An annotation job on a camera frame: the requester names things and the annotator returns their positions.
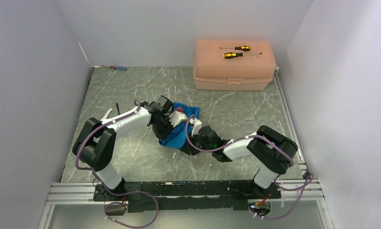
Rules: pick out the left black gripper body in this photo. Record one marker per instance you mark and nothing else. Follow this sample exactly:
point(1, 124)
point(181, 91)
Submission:
point(163, 127)

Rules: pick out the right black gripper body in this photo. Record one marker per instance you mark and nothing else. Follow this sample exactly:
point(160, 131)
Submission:
point(196, 141)

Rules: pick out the blue cloth napkin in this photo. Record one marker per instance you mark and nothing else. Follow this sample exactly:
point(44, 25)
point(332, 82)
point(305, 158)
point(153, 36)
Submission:
point(176, 138)

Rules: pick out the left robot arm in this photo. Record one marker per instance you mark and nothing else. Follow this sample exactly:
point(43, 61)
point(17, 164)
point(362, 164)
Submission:
point(95, 144)

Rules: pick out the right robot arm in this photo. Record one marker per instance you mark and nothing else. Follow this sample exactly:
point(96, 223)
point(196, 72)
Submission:
point(274, 150)

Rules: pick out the purple fork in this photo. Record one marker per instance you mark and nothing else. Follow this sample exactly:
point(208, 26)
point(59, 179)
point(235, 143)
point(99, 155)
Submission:
point(118, 109)

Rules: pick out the white plastic utensil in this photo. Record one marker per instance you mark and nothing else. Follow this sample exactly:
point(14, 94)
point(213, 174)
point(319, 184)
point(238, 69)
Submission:
point(106, 115)

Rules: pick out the peach plastic toolbox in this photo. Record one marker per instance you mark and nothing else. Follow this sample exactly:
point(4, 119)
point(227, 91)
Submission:
point(249, 73)

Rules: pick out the blue red screwdriver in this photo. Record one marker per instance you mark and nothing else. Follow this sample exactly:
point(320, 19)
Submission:
point(120, 68)

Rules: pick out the yellow black screwdriver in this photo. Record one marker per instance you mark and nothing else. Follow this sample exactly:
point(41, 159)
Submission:
point(232, 55)

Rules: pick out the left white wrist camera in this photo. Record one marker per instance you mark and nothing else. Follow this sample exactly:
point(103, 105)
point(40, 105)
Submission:
point(177, 118)

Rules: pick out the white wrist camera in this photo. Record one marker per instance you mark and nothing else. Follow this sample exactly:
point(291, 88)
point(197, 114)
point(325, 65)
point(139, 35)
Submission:
point(196, 126)
point(177, 118)

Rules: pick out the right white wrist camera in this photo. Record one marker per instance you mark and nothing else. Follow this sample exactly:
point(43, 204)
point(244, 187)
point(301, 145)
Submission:
point(196, 126)

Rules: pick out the small black-handled screwdriver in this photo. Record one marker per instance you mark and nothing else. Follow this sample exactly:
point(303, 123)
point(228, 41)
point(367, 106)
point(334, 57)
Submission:
point(238, 48)

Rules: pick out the aluminium frame rail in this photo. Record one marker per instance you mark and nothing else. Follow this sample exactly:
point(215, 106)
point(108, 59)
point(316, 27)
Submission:
point(82, 194)

